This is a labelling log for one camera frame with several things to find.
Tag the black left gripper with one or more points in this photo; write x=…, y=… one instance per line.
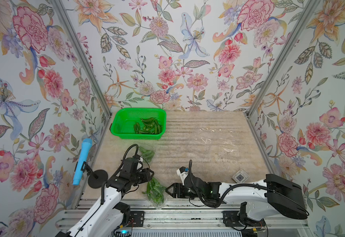
x=147, y=175

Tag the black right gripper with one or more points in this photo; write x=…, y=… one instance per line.
x=175, y=190

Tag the clear clamshell container front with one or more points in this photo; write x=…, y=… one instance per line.
x=155, y=193

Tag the clear clamshell container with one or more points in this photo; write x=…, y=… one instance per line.
x=146, y=152
x=155, y=193
x=212, y=142

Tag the green peppers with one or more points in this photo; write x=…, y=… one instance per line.
x=148, y=126

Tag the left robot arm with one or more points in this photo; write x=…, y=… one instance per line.
x=109, y=214

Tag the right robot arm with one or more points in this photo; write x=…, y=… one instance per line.
x=268, y=197

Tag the black microphone stand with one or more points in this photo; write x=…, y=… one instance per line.
x=95, y=178

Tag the green plastic basket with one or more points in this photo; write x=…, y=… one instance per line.
x=123, y=124

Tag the blue microphone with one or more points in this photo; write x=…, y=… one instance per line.
x=80, y=167

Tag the small card box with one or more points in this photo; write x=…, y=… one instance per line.
x=240, y=177

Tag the aluminium corner profile left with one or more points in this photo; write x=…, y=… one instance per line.
x=66, y=23

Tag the aluminium corner profile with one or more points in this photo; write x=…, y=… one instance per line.
x=283, y=55
x=66, y=23

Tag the aluminium corner profile right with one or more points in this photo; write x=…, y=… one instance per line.
x=283, y=55

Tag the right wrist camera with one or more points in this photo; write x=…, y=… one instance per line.
x=183, y=173

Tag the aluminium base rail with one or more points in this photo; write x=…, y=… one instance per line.
x=176, y=214

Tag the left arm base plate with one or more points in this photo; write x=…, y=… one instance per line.
x=136, y=219

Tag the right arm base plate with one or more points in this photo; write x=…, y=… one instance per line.
x=239, y=221

